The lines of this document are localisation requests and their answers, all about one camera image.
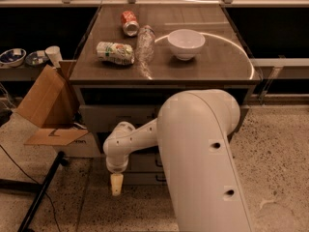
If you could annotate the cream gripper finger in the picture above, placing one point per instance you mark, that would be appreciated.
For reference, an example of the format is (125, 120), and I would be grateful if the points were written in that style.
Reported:
(116, 181)

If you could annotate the grey drawer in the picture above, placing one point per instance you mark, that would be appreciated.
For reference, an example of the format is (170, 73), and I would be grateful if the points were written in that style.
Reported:
(144, 179)
(104, 118)
(145, 161)

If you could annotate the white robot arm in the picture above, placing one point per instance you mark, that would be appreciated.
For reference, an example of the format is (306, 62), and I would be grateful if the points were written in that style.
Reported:
(191, 132)

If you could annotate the grey drawer cabinet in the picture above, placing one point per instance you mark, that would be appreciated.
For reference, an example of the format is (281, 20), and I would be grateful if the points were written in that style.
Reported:
(222, 63)

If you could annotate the brown cardboard box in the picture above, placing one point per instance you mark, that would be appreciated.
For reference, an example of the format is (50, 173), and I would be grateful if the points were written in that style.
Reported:
(50, 106)

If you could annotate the black metal stand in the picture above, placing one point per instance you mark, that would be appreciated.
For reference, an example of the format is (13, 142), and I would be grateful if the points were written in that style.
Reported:
(38, 189)

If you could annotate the crushed green white can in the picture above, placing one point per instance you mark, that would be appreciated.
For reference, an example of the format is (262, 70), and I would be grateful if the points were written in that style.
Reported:
(117, 53)

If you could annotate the white paper cup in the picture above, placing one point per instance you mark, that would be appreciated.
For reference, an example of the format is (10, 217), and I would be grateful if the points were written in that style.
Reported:
(54, 55)

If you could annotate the blue white bowl right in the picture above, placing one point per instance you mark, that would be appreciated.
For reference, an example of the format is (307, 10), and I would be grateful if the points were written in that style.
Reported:
(37, 59)

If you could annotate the blue white bowl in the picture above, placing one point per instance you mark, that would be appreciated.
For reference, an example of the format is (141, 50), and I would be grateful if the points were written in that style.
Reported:
(13, 57)
(37, 59)

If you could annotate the clear plastic bottle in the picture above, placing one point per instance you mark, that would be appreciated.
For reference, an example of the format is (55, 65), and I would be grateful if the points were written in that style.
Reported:
(145, 47)

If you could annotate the red soda can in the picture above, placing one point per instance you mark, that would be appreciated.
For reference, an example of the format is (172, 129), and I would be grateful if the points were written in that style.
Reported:
(129, 23)

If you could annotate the blue white bowl left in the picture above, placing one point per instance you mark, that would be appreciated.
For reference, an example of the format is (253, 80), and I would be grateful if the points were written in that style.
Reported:
(13, 57)

